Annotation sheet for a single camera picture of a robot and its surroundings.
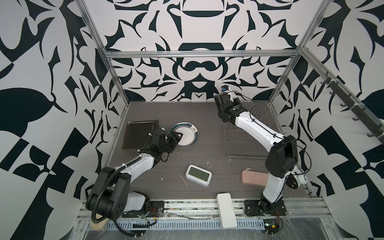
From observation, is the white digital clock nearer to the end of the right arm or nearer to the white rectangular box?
the white rectangular box

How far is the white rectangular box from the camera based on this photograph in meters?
0.67

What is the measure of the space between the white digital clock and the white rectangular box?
0.09m

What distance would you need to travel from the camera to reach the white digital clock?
0.81 m
